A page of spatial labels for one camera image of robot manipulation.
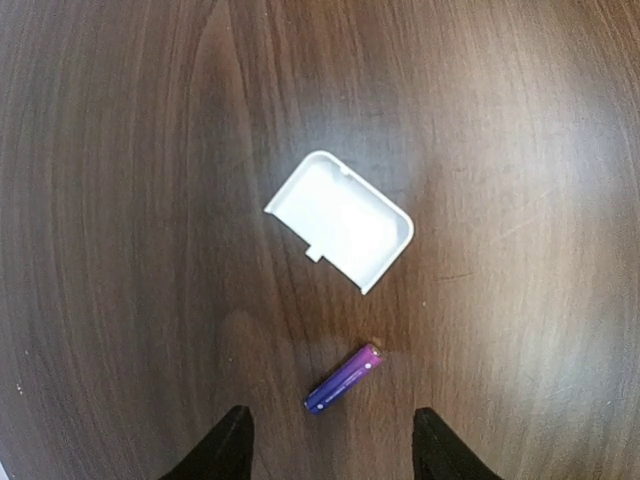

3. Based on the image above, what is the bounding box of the white battery cover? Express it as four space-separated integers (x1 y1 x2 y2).
264 150 415 295

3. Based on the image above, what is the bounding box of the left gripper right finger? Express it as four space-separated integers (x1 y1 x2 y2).
412 408 501 480

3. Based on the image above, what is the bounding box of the purple AAA battery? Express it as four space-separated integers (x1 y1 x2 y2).
304 344 382 414

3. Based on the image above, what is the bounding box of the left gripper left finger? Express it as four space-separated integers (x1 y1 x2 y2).
164 405 255 480

